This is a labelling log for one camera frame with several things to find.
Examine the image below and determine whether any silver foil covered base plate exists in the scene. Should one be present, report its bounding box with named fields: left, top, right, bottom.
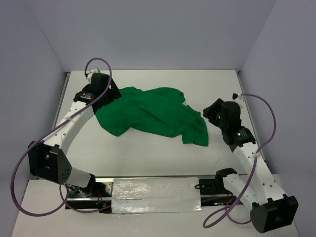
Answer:
left=111, top=177, right=201, bottom=214

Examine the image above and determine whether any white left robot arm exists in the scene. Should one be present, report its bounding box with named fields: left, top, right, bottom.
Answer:
left=28, top=72, right=121, bottom=197

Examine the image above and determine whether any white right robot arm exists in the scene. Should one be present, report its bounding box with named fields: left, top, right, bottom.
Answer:
left=202, top=93, right=299, bottom=234

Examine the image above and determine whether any green t shirt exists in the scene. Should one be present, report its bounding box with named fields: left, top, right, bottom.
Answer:
left=95, top=87, right=209, bottom=147

